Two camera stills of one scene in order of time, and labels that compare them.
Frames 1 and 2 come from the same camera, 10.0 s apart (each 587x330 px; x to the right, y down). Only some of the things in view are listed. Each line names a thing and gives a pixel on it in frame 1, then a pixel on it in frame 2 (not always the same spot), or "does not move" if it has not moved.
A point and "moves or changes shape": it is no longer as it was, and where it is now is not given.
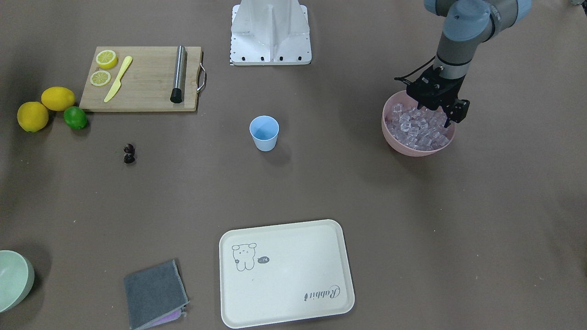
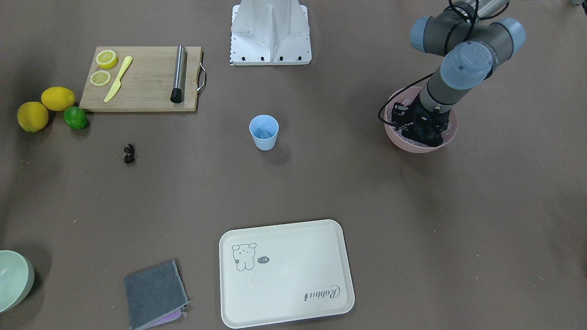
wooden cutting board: [146, 85] does not move
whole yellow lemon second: [32, 116] does not move
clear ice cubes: [420, 129] moves or changes shape
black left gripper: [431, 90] to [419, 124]
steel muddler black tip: [176, 95] does not move
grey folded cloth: [155, 295] does not move
